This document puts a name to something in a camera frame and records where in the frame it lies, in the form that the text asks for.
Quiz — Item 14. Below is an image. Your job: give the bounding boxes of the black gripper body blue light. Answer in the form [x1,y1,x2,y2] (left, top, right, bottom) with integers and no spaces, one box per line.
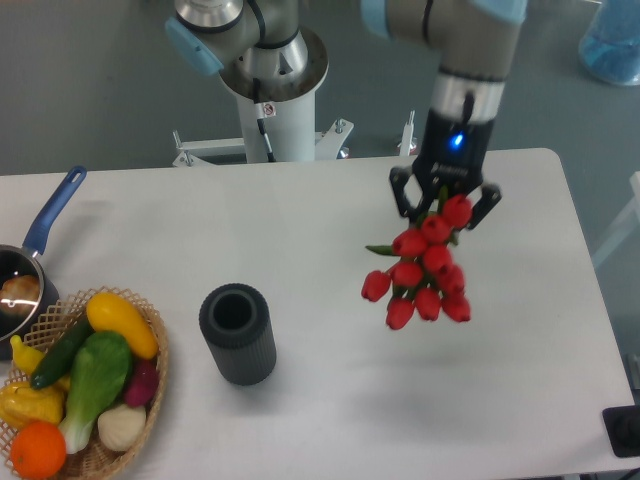
[412,110,494,198]

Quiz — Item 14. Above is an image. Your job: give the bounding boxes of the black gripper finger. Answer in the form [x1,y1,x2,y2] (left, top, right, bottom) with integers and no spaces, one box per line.
[389,166,433,223]
[465,183,502,230]

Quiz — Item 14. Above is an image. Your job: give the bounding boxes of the red tulip bouquet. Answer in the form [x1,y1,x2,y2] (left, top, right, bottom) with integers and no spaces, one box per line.
[361,190,472,330]

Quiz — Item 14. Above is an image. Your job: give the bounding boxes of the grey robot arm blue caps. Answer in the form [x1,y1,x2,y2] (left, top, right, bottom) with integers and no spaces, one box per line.
[165,1,527,229]

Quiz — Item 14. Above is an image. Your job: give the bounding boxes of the blue translucent container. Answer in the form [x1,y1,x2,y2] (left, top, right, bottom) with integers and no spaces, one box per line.
[578,0,639,86]

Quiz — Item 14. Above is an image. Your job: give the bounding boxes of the dark grey ribbed vase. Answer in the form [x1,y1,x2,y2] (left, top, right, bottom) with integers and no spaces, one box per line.
[198,283,277,386]

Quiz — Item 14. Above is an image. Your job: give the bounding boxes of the black device at edge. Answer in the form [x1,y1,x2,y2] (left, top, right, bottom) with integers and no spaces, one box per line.
[602,405,639,458]

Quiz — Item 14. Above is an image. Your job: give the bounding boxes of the yellow squash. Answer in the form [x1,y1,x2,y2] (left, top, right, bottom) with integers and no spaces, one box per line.
[86,292,159,360]

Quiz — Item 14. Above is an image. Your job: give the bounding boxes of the green bok choy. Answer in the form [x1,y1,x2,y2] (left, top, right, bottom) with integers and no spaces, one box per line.
[59,331,132,455]

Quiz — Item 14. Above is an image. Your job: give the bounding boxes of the woven wicker basket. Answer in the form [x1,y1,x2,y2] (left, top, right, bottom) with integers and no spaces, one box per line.
[0,285,170,480]

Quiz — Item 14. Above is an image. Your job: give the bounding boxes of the white garlic bulb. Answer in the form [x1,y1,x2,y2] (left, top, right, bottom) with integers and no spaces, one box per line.
[98,404,146,452]

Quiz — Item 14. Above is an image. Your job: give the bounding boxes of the dark green cucumber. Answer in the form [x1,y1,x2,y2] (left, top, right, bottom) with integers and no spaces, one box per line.
[30,315,94,390]

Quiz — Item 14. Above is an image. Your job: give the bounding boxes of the brown bread roll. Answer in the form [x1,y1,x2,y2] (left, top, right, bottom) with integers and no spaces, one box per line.
[1,275,40,318]

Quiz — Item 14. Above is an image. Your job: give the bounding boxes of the yellow gourd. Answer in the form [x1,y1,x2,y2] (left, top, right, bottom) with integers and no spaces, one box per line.
[1,381,65,430]

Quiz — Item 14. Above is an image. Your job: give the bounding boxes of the orange fruit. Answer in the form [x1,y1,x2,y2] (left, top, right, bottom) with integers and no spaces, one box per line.
[10,421,67,479]

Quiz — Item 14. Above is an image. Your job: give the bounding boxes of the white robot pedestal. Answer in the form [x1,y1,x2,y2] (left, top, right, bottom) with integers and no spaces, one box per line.
[165,18,354,167]

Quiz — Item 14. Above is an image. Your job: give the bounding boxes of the white metal frame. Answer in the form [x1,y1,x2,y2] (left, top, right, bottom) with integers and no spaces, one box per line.
[591,171,639,270]

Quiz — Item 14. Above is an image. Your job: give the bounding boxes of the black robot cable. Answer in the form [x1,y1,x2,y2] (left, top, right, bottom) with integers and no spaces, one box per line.
[252,78,278,164]

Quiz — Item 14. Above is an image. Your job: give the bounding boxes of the blue handled saucepan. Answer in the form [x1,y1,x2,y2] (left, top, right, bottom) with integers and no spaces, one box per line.
[1,166,87,361]

